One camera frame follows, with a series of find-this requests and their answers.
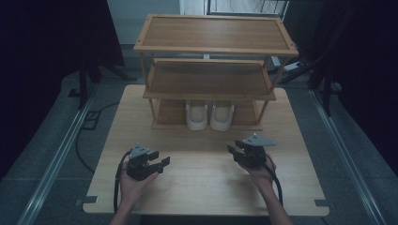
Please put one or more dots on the white power strip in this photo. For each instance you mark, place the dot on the white power strip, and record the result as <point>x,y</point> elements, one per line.
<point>292,66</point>

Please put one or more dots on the black metal stand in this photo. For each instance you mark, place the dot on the black metal stand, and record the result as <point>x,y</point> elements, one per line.
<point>327,90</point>
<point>83,81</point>

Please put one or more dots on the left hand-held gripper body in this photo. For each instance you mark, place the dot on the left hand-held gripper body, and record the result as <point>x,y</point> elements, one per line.
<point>139,168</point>

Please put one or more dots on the silver floor rail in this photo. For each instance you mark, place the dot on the silver floor rail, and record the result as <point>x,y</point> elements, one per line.
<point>347,156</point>
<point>53,162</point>

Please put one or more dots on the cream white clog shoe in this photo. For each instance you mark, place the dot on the cream white clog shoe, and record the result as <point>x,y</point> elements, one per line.
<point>222,120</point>
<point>197,118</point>

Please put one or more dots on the black floor frame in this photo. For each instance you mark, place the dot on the black floor frame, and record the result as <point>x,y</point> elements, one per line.
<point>86,120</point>

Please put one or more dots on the person's right hand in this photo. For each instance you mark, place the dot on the person's right hand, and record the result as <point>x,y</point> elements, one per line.
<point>263,176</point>

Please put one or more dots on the person's left hand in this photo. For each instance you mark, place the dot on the person's left hand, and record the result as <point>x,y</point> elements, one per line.
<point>133,190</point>

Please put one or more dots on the wooden three-tier shoe rack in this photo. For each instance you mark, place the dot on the wooden three-tier shoe rack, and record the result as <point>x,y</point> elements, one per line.
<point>216,34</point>

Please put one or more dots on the dark curtain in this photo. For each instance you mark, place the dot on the dark curtain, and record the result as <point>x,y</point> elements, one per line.
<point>37,62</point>
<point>363,62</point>

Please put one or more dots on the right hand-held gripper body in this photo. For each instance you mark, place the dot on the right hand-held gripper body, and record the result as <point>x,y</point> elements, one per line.
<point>255,154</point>

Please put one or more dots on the dark framed window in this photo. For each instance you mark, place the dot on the dark framed window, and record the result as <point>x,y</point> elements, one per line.
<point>247,13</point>

